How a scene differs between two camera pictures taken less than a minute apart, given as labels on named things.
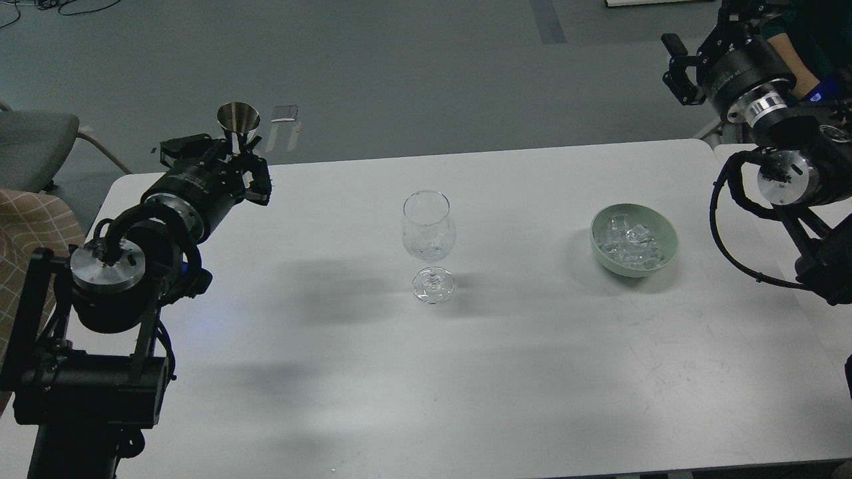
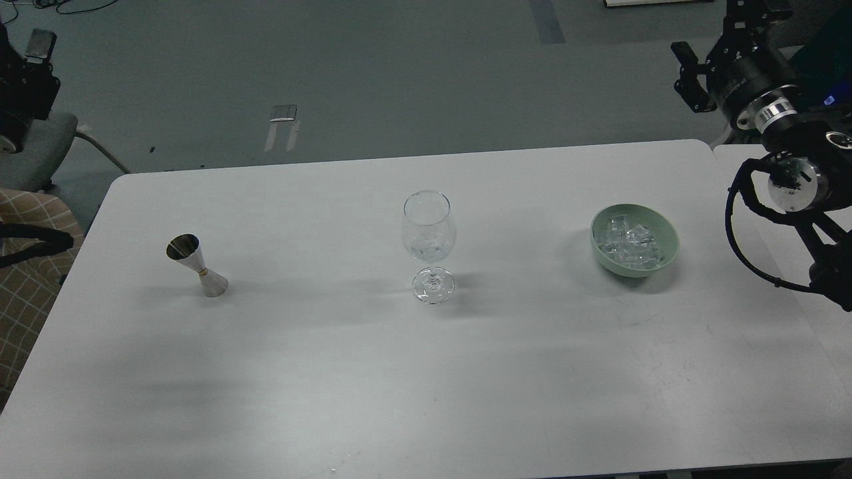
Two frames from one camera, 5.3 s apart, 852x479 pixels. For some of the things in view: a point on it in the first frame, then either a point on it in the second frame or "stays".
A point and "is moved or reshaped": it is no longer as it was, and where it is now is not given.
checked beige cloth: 30,220 stays
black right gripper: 743,75 stays
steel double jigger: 238,117 is moved or reshaped
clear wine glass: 428,233 stays
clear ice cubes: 630,247 stays
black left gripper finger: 179,150 to 40,46
